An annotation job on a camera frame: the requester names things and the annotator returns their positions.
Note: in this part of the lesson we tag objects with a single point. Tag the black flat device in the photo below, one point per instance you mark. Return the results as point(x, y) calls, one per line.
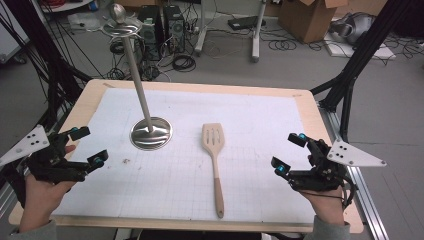
point(243, 22)

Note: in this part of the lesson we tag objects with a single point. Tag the black computer tower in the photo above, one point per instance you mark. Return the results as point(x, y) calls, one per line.
point(154, 33)
point(173, 26)

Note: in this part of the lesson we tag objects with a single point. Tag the white floor board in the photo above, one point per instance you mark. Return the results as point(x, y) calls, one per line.
point(376, 53)

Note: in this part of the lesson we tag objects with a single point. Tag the cardboard box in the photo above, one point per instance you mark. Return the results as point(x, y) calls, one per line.
point(306, 23)

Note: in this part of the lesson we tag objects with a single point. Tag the person's right hand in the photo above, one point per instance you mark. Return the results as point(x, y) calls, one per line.
point(328, 206)

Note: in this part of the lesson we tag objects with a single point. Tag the beige slotted spatula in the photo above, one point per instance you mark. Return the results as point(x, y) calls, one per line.
point(213, 150)

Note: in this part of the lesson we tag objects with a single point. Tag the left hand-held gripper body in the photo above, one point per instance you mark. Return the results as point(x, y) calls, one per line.
point(50, 163)

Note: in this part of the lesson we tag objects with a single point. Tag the black metal frame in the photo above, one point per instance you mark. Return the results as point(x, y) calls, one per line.
point(50, 66)
point(366, 43)

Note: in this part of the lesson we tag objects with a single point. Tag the metal utensil stand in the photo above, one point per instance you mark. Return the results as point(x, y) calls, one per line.
point(151, 137)

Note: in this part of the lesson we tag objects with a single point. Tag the white cabinet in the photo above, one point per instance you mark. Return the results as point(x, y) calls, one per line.
point(10, 43)

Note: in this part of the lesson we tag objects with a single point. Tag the aluminium rail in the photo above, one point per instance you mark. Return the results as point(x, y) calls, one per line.
point(363, 193)
point(5, 200)

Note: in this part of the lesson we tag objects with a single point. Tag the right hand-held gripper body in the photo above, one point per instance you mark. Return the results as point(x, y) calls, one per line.
point(323, 176)

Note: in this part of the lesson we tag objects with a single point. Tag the white round table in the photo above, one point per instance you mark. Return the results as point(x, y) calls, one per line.
point(66, 7)

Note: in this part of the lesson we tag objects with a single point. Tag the grey rounded device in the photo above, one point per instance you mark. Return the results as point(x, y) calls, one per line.
point(360, 26)

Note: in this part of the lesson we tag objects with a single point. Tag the person's left hand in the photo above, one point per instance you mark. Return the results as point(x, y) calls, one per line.
point(40, 200)

